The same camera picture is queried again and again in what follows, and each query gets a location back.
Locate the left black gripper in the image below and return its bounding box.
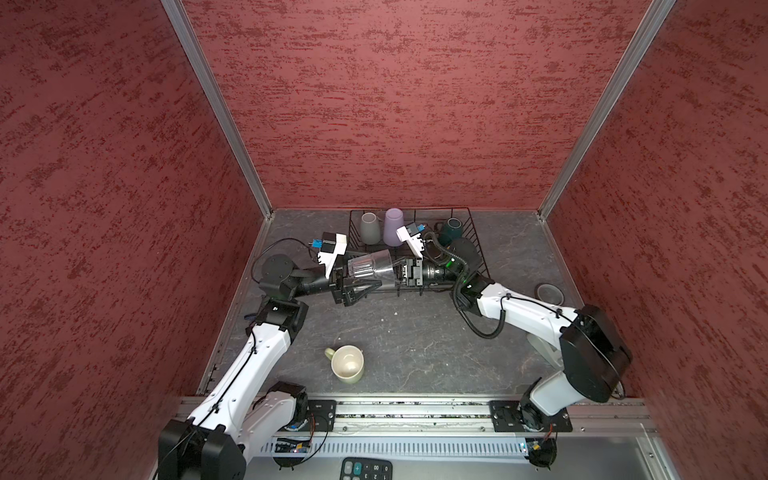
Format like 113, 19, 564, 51
291, 243, 381, 306

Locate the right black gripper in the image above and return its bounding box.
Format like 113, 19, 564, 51
377, 255, 464, 287

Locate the clear glass cup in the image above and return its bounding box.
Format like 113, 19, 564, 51
347, 250, 397, 285

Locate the lilac plastic cup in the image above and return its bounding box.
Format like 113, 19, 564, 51
383, 208, 404, 248

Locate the grey white mug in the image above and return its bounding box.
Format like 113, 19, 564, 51
360, 212, 382, 245

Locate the dark green mug white inside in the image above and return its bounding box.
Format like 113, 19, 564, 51
434, 217, 464, 247

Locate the cream light green mug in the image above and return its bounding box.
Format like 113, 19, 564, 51
325, 345, 365, 384

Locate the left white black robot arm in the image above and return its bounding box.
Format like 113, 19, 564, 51
153, 252, 366, 479

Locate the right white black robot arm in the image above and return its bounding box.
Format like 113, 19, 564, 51
397, 227, 632, 432

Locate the black calculator remote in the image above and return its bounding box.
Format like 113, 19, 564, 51
339, 457, 393, 480

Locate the black wire dish rack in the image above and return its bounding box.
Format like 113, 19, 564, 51
348, 207, 489, 294

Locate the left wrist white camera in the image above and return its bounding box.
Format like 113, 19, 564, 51
311, 232, 348, 279

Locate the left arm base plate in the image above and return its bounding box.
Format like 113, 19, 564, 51
281, 399, 338, 435

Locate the aluminium rail frame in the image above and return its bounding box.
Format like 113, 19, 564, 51
254, 395, 678, 479

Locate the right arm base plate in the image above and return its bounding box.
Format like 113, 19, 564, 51
488, 400, 573, 433

